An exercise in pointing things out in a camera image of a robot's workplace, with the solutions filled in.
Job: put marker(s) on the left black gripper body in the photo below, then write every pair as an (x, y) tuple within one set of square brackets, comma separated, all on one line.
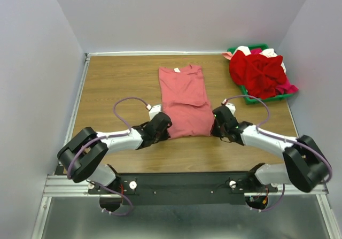
[(162, 137)]

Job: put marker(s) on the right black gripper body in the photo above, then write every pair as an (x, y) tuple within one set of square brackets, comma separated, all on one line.
[(218, 130)]

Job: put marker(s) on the salmon pink t-shirt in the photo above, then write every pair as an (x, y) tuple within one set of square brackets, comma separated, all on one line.
[(185, 100)]

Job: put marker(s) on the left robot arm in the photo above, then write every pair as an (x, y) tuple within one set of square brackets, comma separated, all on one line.
[(82, 155)]

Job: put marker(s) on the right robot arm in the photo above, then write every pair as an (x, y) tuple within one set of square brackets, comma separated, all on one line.
[(304, 165)]

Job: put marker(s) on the green plastic bin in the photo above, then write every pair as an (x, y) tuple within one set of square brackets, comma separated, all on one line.
[(251, 99)]

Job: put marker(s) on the red t-shirt in bin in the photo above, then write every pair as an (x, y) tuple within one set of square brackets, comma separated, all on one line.
[(259, 74)]

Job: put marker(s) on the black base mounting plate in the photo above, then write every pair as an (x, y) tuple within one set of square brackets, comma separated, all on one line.
[(182, 189)]

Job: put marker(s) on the light pink garment in bin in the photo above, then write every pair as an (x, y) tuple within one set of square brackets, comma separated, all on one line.
[(227, 55)]

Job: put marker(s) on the magenta garment in bin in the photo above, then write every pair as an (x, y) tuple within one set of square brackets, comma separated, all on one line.
[(286, 88)]

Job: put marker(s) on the white garment in bin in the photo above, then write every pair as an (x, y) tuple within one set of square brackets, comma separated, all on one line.
[(268, 52)]

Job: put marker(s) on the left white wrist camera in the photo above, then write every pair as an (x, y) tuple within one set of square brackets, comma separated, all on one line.
[(153, 110)]

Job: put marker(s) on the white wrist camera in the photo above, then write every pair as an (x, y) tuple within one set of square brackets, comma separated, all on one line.
[(153, 110), (230, 106)]

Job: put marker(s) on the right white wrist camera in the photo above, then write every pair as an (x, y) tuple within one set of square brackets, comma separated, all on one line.
[(230, 106)]

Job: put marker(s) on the aluminium frame rail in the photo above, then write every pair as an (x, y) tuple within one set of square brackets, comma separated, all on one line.
[(269, 201)]

